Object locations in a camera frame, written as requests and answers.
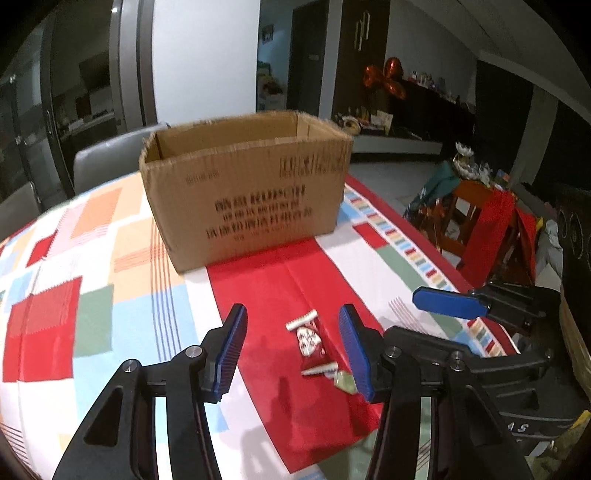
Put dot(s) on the red white candy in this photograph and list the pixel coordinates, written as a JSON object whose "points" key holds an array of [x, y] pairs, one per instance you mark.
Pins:
{"points": [[310, 340]]}

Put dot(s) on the red foil balloon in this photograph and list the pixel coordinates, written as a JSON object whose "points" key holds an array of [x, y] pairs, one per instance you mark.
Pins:
{"points": [[385, 76]]}

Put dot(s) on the white low bench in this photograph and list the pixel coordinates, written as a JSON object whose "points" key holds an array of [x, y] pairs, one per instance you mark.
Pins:
{"points": [[397, 144]]}

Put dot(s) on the colourful patchwork tablecloth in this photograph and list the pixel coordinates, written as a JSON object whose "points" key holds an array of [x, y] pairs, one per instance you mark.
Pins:
{"points": [[115, 332]]}

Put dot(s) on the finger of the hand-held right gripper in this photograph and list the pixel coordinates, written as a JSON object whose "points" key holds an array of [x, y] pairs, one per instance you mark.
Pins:
{"points": [[445, 302], [427, 339]]}

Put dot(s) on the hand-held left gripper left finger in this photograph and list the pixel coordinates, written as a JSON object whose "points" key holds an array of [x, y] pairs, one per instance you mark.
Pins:
{"points": [[227, 355]]}

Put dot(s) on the green candy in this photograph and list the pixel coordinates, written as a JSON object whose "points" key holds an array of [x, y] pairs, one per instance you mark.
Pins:
{"points": [[345, 382]]}

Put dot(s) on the green cloth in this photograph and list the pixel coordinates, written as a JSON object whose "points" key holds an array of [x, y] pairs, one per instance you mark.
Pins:
{"points": [[434, 189]]}

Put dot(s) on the dark loudspeaker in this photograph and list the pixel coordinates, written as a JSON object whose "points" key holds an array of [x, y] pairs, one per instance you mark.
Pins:
{"points": [[575, 230]]}

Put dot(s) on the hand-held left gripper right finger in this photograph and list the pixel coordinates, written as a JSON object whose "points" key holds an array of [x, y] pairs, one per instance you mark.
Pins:
{"points": [[358, 355]]}

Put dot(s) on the dark sideboard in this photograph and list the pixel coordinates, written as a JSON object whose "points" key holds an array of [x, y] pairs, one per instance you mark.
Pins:
{"points": [[438, 108]]}

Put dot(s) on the white flower ornament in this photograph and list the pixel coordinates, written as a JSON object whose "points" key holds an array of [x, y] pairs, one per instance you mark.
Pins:
{"points": [[471, 161]]}

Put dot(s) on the brown cardboard box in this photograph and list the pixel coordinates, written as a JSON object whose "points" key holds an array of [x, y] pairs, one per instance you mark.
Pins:
{"points": [[244, 203]]}

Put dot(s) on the grey upholstered chair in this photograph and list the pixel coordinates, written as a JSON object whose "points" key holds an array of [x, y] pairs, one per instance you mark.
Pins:
{"points": [[115, 157], [18, 210]]}

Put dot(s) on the red cloth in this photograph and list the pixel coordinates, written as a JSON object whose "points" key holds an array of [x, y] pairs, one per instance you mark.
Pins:
{"points": [[496, 235]]}

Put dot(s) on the wooden chair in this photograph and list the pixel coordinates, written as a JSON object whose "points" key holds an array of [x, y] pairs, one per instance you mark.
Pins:
{"points": [[461, 221]]}

